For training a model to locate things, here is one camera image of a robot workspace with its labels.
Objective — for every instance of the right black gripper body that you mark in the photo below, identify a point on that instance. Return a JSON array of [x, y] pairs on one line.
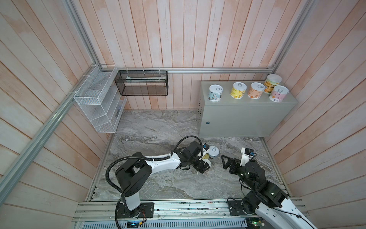
[[236, 168]]

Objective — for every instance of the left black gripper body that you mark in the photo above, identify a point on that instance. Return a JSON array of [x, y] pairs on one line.
[[198, 164]]

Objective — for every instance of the blue label can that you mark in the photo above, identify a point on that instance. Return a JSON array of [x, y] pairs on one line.
[[213, 152]]

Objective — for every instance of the brown label can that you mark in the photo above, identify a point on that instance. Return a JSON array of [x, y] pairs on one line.
[[256, 90]]

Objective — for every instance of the pink label can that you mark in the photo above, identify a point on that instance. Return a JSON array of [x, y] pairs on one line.
[[278, 93]]

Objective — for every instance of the orange yellow label can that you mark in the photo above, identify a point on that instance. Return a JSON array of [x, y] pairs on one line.
[[271, 81]]

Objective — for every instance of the small brown white-lid can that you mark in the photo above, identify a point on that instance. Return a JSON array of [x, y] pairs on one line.
[[207, 162]]

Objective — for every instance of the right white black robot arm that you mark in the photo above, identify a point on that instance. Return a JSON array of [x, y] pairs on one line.
[[265, 199]]

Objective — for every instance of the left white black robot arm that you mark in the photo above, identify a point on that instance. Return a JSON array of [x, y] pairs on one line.
[[135, 171]]

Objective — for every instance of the grey metal cabinet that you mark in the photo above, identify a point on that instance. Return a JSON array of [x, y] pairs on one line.
[[243, 117]]

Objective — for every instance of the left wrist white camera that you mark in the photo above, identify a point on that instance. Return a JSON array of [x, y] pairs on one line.
[[205, 148]]

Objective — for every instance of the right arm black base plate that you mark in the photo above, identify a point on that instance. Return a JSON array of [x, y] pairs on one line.
[[236, 207]]

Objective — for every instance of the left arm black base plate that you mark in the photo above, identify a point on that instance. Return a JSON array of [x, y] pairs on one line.
[[145, 210]]

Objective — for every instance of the black mesh wall basket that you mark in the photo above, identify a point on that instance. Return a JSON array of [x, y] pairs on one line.
[[142, 82]]

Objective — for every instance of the white wire mesh shelf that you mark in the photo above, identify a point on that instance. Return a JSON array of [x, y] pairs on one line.
[[99, 98]]

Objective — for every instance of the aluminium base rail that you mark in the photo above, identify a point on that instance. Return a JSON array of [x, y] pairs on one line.
[[163, 210]]

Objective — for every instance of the horizontal aluminium wall rail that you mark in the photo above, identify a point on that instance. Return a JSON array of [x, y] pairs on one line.
[[183, 70]]

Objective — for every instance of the left aluminium frame rail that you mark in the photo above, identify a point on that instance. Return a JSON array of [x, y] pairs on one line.
[[30, 152]]

